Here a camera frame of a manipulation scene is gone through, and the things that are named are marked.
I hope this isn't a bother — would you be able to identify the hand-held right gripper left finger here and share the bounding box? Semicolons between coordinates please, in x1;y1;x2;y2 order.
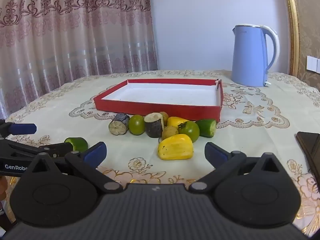
32;142;124;193

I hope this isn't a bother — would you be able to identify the red cardboard box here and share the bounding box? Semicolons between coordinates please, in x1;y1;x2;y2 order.
93;78;224;122

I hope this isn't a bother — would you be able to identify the blue electric kettle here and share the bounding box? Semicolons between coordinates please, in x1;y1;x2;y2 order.
230;24;280;87

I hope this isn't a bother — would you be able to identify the large yellow bell pepper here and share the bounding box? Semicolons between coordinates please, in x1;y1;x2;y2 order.
157;134;194;160

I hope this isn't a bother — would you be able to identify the dark flat case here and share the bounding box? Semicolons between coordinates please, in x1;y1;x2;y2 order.
296;131;320;180

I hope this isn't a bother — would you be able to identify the green tomato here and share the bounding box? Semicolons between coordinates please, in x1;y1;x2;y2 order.
178;121;200;143
128;115;146;135

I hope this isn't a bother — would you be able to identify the gold curved frame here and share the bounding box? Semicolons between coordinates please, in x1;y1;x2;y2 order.
282;0;300;77

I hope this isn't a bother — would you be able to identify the pink patterned curtain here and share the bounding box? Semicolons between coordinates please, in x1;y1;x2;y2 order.
0;0;158;120

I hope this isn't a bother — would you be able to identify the green cucumber piece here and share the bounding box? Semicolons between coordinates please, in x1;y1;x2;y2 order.
64;137;88;152
195;119;217;138

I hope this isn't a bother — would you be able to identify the small yellow pepper piece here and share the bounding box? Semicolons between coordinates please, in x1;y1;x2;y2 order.
167;116;189;128

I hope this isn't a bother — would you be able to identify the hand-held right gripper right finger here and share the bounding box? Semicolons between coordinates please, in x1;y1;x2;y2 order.
189;142;284;193

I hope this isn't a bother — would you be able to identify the white wall switch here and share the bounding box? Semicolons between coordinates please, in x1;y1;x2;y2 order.
306;56;320;73

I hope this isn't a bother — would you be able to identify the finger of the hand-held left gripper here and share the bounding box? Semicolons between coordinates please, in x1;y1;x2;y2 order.
0;139;73;159
0;119;37;138

